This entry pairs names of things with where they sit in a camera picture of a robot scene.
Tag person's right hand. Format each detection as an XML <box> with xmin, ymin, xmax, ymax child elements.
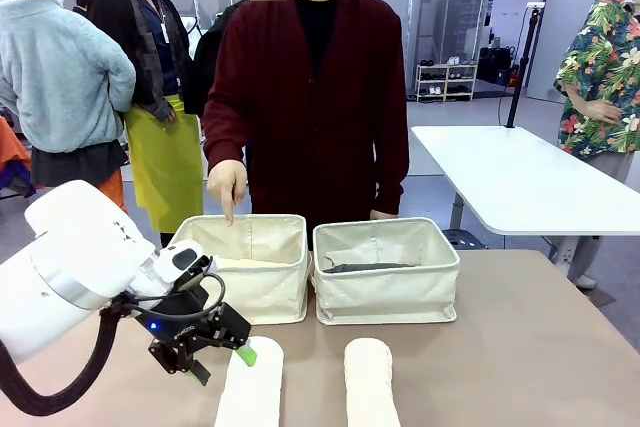
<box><xmin>206</xmin><ymin>159</ymin><xmax>249</xmax><ymax>228</ymax></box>

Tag mannequin with yellow skirt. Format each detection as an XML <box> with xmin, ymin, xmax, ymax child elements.
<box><xmin>85</xmin><ymin>0</ymin><xmax>205</xmax><ymax>248</ymax></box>

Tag yellow towel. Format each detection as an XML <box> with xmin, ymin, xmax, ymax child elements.
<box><xmin>215</xmin><ymin>256</ymin><xmax>301</xmax><ymax>269</ymax></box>

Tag mannequin in floral shirt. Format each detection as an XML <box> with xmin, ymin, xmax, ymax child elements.
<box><xmin>552</xmin><ymin>0</ymin><xmax>640</xmax><ymax>291</ymax></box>

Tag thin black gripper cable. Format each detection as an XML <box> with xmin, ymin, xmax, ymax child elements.
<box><xmin>117</xmin><ymin>272</ymin><xmax>227</xmax><ymax>321</ymax></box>

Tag person in maroon cardigan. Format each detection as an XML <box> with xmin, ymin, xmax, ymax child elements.
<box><xmin>202</xmin><ymin>0</ymin><xmax>410</xmax><ymax>251</ymax></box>

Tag black bags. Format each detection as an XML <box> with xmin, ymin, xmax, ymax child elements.
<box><xmin>478</xmin><ymin>45</ymin><xmax>512</xmax><ymax>86</ymax></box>

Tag orange cloth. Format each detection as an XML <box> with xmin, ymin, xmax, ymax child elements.
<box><xmin>0</xmin><ymin>116</ymin><xmax>37</xmax><ymax>198</ymax></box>

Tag cream fabric basket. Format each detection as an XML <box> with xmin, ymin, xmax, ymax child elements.
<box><xmin>311</xmin><ymin>217</ymin><xmax>460</xmax><ymax>326</ymax></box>
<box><xmin>157</xmin><ymin>214</ymin><xmax>312</xmax><ymax>327</ymax></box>

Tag pale peach rolled towel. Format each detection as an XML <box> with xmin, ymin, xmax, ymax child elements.
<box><xmin>343</xmin><ymin>337</ymin><xmax>402</xmax><ymax>427</ymax></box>

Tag white table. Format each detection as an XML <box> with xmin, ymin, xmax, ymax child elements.
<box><xmin>410</xmin><ymin>124</ymin><xmax>640</xmax><ymax>278</ymax></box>

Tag dark grey towel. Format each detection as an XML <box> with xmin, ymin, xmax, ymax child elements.
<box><xmin>322</xmin><ymin>257</ymin><xmax>420</xmax><ymax>276</ymax></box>

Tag white towel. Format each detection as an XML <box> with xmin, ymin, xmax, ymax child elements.
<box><xmin>213</xmin><ymin>335</ymin><xmax>285</xmax><ymax>427</ymax></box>

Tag person's right forearm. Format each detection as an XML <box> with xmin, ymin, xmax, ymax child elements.
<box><xmin>202</xmin><ymin>91</ymin><xmax>249</xmax><ymax>168</ymax></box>

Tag black tripod pole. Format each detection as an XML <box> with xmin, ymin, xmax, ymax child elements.
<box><xmin>505</xmin><ymin>2</ymin><xmax>545</xmax><ymax>129</ymax></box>

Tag thick black cable sleeve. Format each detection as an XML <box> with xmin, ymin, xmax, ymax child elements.
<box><xmin>0</xmin><ymin>304</ymin><xmax>124</xmax><ymax>417</ymax></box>

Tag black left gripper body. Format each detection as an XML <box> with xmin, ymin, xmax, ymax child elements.
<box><xmin>133</xmin><ymin>284</ymin><xmax>221</xmax><ymax>348</ymax></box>

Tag person's left forearm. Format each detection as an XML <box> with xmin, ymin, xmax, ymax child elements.
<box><xmin>369</xmin><ymin>111</ymin><xmax>410</xmax><ymax>216</ymax></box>

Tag mannequin in light blue fleece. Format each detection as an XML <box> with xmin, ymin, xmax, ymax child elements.
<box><xmin>0</xmin><ymin>0</ymin><xmax>137</xmax><ymax>216</ymax></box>

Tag wooden shoe rack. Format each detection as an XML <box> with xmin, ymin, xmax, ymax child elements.
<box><xmin>415</xmin><ymin>62</ymin><xmax>479</xmax><ymax>103</ymax></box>

